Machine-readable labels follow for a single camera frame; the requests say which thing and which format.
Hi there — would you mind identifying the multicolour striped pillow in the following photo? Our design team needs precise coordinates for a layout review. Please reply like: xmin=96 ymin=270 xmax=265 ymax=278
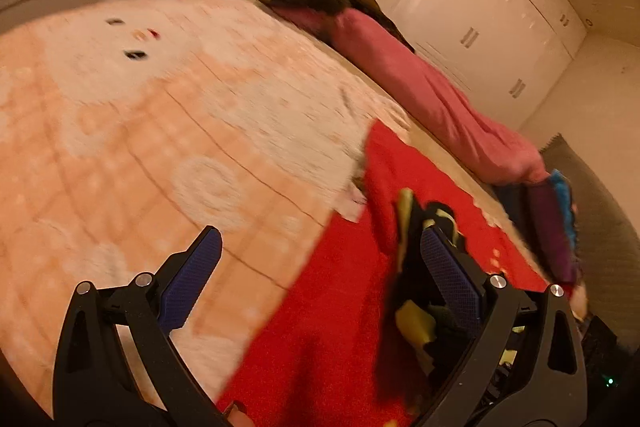
xmin=495 ymin=169 xmax=583 ymax=289

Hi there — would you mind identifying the grey quilted headboard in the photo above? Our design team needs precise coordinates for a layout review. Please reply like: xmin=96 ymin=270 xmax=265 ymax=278
xmin=540 ymin=132 xmax=640 ymax=344

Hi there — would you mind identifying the red floral blanket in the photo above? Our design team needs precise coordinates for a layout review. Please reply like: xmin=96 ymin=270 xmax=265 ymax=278
xmin=215 ymin=107 xmax=571 ymax=427

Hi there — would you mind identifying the peach white patterned blanket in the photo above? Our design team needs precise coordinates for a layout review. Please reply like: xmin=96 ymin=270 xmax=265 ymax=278
xmin=0 ymin=0 xmax=416 ymax=418

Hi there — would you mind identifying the pink duvet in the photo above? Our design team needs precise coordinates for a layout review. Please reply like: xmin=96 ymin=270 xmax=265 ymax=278
xmin=272 ymin=4 xmax=551 ymax=186

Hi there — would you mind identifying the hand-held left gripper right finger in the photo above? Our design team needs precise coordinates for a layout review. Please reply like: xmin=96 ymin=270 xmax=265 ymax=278
xmin=415 ymin=226 xmax=588 ymax=427

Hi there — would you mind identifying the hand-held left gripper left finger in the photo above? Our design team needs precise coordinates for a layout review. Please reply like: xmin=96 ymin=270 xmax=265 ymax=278
xmin=52 ymin=226 xmax=232 ymax=427

